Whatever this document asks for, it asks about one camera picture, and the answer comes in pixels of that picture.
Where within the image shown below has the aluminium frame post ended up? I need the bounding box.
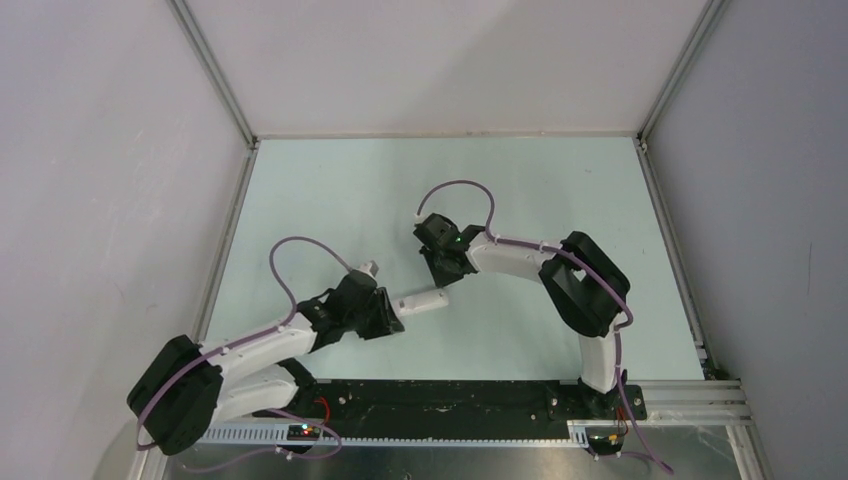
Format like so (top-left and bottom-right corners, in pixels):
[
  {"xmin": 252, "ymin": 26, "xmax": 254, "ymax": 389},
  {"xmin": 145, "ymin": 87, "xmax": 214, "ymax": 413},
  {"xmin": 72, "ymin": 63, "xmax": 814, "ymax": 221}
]
[
  {"xmin": 637, "ymin": 0, "xmax": 731, "ymax": 144},
  {"xmin": 166, "ymin": 0, "xmax": 258, "ymax": 150}
]

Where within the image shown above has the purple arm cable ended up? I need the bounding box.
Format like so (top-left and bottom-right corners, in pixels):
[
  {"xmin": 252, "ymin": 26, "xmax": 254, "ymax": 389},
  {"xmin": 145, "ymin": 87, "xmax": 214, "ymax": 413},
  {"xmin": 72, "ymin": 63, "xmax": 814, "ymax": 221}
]
[
  {"xmin": 135, "ymin": 236, "xmax": 344, "ymax": 475},
  {"xmin": 415, "ymin": 179, "xmax": 674, "ymax": 478}
]

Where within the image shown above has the white remote control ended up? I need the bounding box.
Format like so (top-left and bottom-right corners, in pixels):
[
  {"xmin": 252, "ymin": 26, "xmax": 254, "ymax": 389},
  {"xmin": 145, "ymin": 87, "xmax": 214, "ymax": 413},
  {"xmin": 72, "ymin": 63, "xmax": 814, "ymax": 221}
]
[{"xmin": 391, "ymin": 289, "xmax": 449, "ymax": 318}]

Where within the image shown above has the left controller board with LEDs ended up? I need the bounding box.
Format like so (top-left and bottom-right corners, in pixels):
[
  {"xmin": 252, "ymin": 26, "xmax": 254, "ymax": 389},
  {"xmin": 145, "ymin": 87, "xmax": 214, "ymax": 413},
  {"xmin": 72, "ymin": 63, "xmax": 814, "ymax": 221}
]
[{"xmin": 285, "ymin": 423, "xmax": 323, "ymax": 443}]

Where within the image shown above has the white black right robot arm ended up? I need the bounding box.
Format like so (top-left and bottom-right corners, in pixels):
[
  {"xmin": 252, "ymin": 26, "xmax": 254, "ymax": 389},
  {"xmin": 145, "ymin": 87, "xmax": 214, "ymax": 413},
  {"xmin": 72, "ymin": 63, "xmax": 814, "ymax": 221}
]
[{"xmin": 413, "ymin": 213, "xmax": 632, "ymax": 418}]

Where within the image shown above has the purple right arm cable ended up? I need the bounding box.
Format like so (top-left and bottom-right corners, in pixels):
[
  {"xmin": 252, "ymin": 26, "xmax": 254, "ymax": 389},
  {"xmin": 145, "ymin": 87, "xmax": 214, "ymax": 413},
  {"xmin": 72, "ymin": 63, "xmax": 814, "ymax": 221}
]
[{"xmin": 415, "ymin": 179, "xmax": 674, "ymax": 478}]

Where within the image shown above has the right controller board with wires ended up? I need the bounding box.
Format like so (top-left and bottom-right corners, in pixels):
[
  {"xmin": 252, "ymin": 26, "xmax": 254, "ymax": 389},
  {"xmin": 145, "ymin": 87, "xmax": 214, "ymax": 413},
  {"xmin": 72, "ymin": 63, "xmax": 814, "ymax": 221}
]
[{"xmin": 585, "ymin": 432, "xmax": 627, "ymax": 458}]

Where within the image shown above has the white slotted cable duct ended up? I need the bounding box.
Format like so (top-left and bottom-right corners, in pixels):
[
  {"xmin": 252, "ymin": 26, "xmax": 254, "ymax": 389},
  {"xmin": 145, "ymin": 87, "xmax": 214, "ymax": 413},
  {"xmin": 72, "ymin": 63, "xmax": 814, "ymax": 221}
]
[{"xmin": 197, "ymin": 422, "xmax": 587, "ymax": 448}]

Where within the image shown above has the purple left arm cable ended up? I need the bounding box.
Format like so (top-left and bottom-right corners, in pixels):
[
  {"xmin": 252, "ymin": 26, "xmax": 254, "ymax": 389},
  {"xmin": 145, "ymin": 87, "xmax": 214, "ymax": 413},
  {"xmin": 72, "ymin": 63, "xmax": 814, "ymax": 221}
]
[{"xmin": 135, "ymin": 236, "xmax": 344, "ymax": 475}]

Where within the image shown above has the aluminium frame post left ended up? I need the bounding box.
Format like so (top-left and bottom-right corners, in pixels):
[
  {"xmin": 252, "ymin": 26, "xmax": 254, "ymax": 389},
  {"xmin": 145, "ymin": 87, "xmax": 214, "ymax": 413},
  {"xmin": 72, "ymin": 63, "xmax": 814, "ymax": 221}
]
[{"xmin": 166, "ymin": 0, "xmax": 258, "ymax": 150}]

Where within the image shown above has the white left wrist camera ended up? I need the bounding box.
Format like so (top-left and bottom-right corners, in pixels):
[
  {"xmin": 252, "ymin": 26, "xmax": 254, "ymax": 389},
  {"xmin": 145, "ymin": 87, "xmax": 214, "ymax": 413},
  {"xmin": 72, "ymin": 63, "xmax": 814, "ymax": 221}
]
[{"xmin": 357, "ymin": 260, "xmax": 379, "ymax": 278}]

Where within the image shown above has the aluminium frame post right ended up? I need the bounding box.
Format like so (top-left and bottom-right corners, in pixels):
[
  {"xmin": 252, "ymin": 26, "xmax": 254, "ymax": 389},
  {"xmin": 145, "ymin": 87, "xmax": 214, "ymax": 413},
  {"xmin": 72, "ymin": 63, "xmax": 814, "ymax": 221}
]
[{"xmin": 637, "ymin": 0, "xmax": 731, "ymax": 144}]

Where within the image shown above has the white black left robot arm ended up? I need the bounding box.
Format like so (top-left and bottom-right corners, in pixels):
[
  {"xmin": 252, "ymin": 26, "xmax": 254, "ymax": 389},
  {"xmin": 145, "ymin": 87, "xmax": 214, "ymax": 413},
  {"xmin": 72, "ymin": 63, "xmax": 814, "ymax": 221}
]
[{"xmin": 127, "ymin": 270, "xmax": 404, "ymax": 456}]

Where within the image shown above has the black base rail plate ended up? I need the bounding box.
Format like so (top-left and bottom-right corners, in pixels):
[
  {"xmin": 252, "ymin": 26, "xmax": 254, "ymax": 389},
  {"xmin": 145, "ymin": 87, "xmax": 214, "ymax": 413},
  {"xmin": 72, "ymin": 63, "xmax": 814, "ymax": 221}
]
[{"xmin": 284, "ymin": 380, "xmax": 647, "ymax": 439}]

